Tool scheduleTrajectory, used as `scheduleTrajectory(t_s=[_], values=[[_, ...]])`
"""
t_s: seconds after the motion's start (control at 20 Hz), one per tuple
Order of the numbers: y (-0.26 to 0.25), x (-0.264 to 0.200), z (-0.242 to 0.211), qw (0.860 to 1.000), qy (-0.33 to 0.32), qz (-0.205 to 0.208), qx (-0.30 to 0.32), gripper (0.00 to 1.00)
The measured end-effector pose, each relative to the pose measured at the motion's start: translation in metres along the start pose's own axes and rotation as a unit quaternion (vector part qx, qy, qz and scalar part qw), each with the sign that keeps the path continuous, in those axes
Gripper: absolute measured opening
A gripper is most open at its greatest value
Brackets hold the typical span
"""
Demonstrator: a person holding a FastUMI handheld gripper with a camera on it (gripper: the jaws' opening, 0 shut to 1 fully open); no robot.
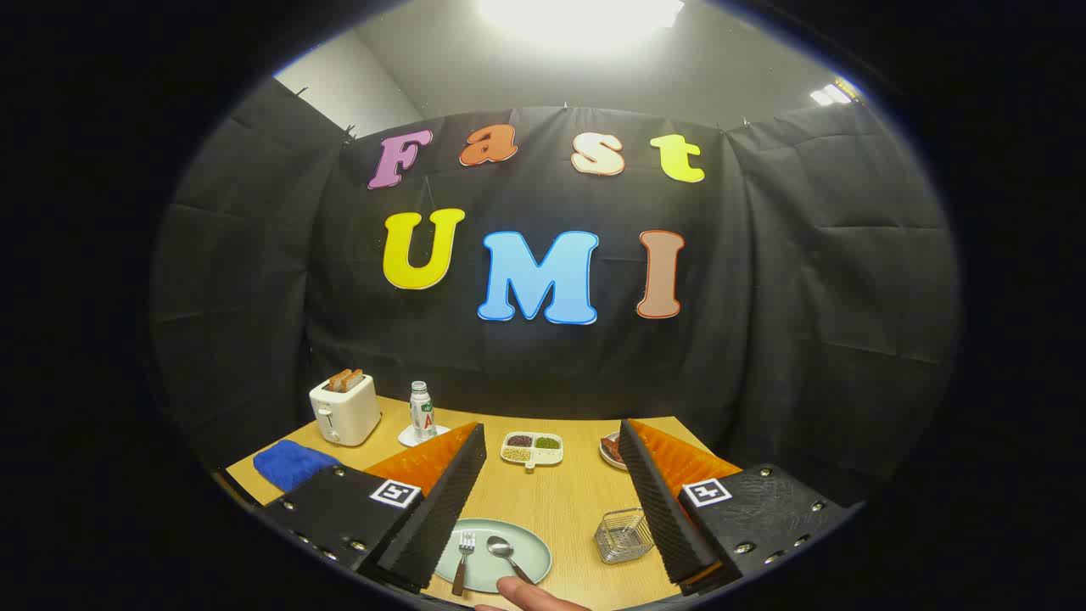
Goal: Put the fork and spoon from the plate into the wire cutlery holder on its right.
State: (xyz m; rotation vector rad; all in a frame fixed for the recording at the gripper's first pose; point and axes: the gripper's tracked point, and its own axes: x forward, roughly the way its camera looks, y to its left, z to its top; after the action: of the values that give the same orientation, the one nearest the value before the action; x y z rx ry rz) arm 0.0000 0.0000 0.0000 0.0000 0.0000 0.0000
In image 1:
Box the blue folded towel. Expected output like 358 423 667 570
253 439 342 493

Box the fork with brown handle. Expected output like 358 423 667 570
451 531 477 597

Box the pale green round plate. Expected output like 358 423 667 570
434 518 553 594

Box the small white labelled bottle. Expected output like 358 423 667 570
410 381 438 440

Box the white divided dish with beans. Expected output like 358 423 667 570
500 431 564 473

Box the metal wire basket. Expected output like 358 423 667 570
593 507 654 565

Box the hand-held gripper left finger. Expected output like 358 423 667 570
259 423 489 595

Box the large ceiling light panel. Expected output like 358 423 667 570
478 0 686 39

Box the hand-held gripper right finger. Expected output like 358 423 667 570
618 418 852 597

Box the white toaster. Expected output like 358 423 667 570
309 371 383 447

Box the spoon with brown handle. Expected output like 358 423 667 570
486 535 535 586

